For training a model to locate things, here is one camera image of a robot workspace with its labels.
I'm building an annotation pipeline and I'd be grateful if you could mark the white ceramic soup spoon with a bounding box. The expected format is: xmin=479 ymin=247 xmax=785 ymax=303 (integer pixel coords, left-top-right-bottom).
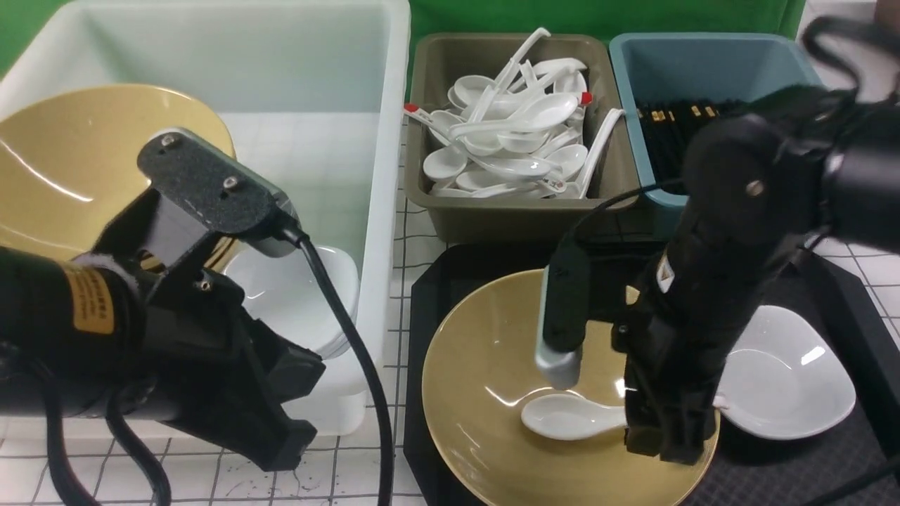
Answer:
xmin=520 ymin=394 xmax=627 ymax=441

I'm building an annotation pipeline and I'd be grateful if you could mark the blue chopstick bin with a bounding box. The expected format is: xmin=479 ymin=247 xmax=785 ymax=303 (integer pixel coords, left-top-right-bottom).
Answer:
xmin=608 ymin=32 xmax=822 ymax=186

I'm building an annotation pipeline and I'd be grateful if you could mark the white square sauce dish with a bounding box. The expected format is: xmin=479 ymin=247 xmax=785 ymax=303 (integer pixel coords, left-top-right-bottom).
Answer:
xmin=714 ymin=305 xmax=857 ymax=440

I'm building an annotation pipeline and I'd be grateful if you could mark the stack of tan bowls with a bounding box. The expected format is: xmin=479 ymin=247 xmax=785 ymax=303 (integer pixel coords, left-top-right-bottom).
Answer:
xmin=1 ymin=84 xmax=236 ymax=261

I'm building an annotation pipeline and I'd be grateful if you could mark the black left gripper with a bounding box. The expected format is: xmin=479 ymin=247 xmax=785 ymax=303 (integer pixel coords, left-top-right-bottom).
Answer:
xmin=92 ymin=190 xmax=325 ymax=472

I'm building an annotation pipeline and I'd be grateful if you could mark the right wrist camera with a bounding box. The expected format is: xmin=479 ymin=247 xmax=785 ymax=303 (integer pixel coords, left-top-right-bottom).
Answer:
xmin=534 ymin=239 xmax=591 ymax=391

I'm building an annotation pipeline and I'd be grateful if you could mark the black plastic serving tray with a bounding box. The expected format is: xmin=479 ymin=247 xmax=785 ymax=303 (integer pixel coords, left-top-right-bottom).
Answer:
xmin=403 ymin=243 xmax=898 ymax=505

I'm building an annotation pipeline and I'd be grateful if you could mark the green backdrop cloth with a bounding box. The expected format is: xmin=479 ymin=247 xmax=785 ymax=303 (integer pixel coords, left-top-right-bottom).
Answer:
xmin=0 ymin=0 xmax=806 ymax=78

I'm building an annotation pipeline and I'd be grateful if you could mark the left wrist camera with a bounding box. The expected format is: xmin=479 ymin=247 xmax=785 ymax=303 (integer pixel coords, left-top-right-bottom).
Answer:
xmin=137 ymin=127 xmax=297 ymax=259

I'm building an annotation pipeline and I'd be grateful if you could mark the large white plastic tub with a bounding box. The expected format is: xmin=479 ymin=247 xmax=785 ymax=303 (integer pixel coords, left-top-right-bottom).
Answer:
xmin=0 ymin=0 xmax=411 ymax=439

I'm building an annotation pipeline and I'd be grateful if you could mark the black left camera cable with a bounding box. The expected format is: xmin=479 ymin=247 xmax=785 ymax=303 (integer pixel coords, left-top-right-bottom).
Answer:
xmin=281 ymin=225 xmax=394 ymax=506

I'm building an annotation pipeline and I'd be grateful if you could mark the olive green spoon bin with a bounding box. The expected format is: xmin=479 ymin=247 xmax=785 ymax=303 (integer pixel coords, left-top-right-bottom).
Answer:
xmin=403 ymin=33 xmax=639 ymax=243

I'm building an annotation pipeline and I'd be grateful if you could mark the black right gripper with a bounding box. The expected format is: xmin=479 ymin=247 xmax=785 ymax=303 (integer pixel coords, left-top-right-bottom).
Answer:
xmin=612 ymin=204 xmax=802 ymax=465

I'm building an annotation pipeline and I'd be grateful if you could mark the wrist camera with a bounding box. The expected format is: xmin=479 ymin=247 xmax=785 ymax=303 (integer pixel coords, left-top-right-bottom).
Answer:
xmin=534 ymin=239 xmax=591 ymax=391
xmin=137 ymin=127 xmax=297 ymax=259

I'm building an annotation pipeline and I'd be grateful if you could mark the bundle of black chopsticks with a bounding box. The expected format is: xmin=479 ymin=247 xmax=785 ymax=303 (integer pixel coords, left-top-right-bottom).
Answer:
xmin=637 ymin=99 xmax=745 ymax=182

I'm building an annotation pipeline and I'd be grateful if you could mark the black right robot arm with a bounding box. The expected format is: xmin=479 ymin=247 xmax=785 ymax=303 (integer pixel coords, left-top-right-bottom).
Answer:
xmin=612 ymin=16 xmax=898 ymax=465

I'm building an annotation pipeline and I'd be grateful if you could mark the stack of white dishes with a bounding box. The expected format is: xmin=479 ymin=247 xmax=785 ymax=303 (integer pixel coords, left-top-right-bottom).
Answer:
xmin=223 ymin=249 xmax=350 ymax=360

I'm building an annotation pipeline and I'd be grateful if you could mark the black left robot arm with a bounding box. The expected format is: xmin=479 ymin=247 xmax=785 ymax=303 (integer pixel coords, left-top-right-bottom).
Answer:
xmin=2 ymin=190 xmax=325 ymax=472

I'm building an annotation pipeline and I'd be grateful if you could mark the pile of white spoons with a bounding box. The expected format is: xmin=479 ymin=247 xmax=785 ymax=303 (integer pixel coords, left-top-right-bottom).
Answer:
xmin=403 ymin=27 xmax=626 ymax=200

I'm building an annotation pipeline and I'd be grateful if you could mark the tan noodle bowl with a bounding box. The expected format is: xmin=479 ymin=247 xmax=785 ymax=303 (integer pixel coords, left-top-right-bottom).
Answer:
xmin=421 ymin=269 xmax=717 ymax=505

